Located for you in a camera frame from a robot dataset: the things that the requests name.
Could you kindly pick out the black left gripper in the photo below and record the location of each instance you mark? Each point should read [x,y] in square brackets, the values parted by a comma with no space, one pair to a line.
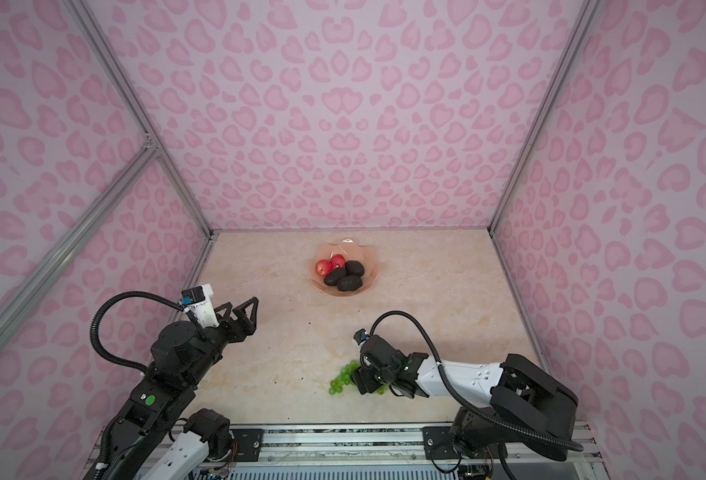
[246,325]

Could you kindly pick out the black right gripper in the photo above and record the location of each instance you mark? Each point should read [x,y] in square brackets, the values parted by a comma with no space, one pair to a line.
[361,379]

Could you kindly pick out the green fake grape bunch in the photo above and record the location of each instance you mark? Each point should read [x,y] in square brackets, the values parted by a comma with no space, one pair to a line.
[343,379]

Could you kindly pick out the dark fake avocado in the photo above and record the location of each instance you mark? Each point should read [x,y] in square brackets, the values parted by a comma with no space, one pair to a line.
[355,268]
[333,278]
[349,283]

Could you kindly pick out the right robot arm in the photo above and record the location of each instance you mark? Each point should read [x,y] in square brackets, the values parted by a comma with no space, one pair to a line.
[514,401]

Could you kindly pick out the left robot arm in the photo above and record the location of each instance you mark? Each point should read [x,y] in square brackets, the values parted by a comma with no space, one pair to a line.
[181,356]

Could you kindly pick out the pink scalloped fruit bowl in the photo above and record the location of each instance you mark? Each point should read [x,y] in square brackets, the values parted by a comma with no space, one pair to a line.
[351,251]

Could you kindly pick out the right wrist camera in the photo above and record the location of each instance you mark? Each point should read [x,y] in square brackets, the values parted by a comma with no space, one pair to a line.
[361,336]

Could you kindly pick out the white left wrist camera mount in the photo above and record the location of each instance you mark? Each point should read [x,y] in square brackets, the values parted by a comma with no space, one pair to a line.
[198,307]

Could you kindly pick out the aluminium floor edge rail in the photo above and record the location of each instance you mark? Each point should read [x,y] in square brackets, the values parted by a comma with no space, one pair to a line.
[199,265]

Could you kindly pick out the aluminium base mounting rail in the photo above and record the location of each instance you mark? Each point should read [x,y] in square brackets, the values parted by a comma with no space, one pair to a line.
[360,451]

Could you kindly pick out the diagonal aluminium wall bar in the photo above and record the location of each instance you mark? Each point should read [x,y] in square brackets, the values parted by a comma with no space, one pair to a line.
[51,268]

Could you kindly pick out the aluminium corner frame post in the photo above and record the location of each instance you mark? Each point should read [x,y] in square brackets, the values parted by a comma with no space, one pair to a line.
[97,40]

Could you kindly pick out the right aluminium corner post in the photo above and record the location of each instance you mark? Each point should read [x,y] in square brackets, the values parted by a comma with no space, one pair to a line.
[586,21]

